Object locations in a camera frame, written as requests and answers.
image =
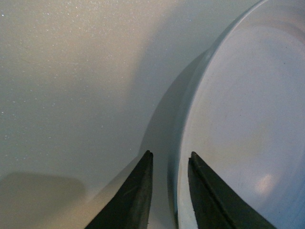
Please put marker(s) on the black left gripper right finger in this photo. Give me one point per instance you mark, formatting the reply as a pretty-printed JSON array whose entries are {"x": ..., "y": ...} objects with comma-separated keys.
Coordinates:
[{"x": 215, "y": 204}]

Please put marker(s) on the light blue round plate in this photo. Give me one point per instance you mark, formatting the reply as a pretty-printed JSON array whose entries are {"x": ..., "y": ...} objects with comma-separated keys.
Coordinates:
[{"x": 238, "y": 100}]

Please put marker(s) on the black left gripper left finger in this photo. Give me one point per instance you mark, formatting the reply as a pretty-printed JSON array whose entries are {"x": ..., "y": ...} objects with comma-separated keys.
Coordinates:
[{"x": 130, "y": 206}]

